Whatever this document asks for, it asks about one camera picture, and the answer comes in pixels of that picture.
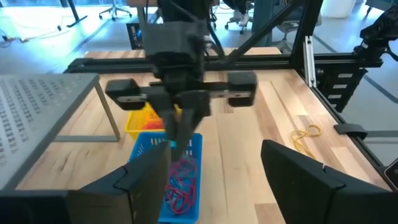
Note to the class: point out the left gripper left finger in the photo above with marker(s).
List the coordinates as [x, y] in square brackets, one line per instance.
[140, 186]

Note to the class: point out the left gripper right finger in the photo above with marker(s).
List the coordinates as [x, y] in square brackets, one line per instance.
[311, 193]

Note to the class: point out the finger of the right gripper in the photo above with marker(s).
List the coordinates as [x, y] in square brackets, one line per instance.
[192, 105]
[164, 105]

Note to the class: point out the yellow plastic basket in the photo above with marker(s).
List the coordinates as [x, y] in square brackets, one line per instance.
[138, 121]

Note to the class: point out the blue rubber band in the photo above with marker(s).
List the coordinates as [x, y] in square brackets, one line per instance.
[173, 144]

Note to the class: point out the red rubber band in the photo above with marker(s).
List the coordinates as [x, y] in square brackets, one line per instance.
[190, 174]
[178, 199]

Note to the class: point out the blue plastic basket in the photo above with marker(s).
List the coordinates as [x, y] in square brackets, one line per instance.
[149, 146]

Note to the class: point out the yellow rubber band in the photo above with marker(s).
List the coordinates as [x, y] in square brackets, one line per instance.
[300, 135]

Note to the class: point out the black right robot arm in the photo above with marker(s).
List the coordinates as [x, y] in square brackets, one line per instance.
[183, 9]

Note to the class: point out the office chair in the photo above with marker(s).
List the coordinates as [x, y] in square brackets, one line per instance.
[237, 21]
[115, 11]

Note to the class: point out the black desk leg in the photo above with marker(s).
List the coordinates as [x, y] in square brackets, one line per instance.
[74, 14]

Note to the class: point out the black computer tower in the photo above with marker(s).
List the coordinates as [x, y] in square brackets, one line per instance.
[135, 35]

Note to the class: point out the person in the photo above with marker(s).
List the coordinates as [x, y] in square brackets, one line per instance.
[264, 18]

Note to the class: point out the black panel white labels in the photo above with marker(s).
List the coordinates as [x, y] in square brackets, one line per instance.
[342, 88]

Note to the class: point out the grey perforated metal shelf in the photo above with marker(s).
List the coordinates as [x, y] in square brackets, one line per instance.
[31, 118]

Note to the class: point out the black jointed device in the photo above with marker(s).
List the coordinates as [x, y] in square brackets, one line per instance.
[377, 34]

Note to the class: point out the white bin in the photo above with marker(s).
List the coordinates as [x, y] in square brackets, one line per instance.
[339, 7]

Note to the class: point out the black diagonal frame brace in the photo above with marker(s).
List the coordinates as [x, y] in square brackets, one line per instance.
[264, 31]

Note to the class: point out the black frame upright post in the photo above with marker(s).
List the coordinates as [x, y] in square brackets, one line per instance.
[306, 28]

